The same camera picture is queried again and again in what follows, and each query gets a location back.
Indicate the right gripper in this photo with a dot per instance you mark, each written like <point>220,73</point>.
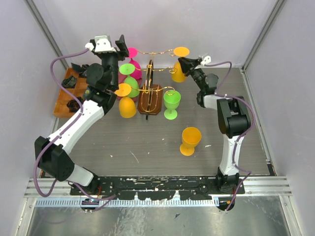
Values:
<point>187,64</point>

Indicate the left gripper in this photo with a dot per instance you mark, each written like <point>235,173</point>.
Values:
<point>122,46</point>

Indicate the orange wine glass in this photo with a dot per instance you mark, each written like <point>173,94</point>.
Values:
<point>176,72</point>
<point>191,137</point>
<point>127,106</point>

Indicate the green wine glass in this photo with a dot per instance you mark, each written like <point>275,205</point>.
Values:
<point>128,69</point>
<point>172,100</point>

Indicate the gold wire wine glass rack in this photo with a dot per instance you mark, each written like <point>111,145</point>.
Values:
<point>150,99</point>

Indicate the orange wine glass back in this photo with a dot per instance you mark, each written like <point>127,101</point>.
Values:
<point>127,106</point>

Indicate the pink wine glass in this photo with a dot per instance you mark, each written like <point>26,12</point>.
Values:
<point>137,73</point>

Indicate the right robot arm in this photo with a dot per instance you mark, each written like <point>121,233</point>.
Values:
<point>233,116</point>

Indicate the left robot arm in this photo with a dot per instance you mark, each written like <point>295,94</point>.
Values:
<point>52,153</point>

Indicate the red cloth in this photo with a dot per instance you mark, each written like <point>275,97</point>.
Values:
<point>121,78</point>

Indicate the dark pouch tray back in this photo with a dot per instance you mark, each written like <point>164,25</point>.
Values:
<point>80,69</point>

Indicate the dark pouch tray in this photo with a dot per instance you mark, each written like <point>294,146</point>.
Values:
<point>80,69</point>
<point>69,82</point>

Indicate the blue floral fabric pouch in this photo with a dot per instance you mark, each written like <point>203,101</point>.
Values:
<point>86,94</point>

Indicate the dark pouch tray left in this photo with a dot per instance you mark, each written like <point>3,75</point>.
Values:
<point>69,82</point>

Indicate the small dark item in tray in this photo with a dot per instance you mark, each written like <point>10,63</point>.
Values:
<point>73,105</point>

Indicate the wooden tray organizer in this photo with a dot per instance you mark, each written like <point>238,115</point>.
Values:
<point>61,110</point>

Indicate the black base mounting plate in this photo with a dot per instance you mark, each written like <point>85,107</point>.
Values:
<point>158,188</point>

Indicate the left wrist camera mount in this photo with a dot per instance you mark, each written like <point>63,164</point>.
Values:
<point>102,44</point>

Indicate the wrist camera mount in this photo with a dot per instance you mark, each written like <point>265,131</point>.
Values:
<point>102,44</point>
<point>205,60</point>

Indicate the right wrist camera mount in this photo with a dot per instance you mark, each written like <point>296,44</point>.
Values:
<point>205,60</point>

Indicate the aluminium frame rail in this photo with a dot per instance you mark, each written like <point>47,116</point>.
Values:
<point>256,186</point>

